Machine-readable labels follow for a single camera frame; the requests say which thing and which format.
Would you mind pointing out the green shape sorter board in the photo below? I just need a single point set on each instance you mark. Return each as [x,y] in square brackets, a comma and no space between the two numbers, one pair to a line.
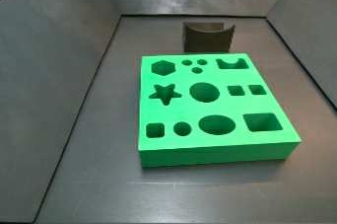
[209,112]

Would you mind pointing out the black curved holder stand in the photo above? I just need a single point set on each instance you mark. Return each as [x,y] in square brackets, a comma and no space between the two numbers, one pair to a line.
[206,37]

